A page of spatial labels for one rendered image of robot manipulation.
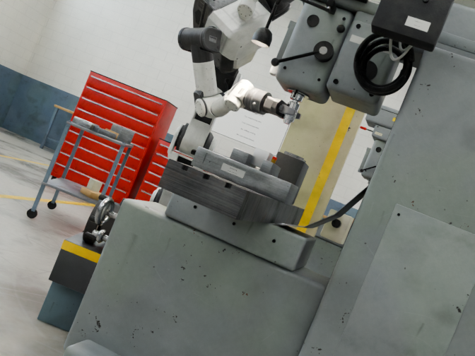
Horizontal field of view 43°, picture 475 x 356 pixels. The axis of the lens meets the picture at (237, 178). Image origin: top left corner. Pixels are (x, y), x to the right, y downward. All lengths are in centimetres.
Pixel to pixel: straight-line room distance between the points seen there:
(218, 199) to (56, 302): 149
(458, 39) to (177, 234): 116
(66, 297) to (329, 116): 204
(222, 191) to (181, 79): 1065
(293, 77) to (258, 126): 941
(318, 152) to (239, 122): 776
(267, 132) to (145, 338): 951
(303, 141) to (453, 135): 209
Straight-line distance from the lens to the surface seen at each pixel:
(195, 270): 213
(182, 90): 1212
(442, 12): 194
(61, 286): 289
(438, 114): 201
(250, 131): 1159
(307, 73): 218
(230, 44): 261
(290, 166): 254
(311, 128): 399
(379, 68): 215
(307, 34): 222
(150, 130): 738
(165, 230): 216
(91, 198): 513
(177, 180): 160
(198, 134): 286
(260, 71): 1181
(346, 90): 213
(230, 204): 156
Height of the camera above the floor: 94
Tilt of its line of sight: level
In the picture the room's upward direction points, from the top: 22 degrees clockwise
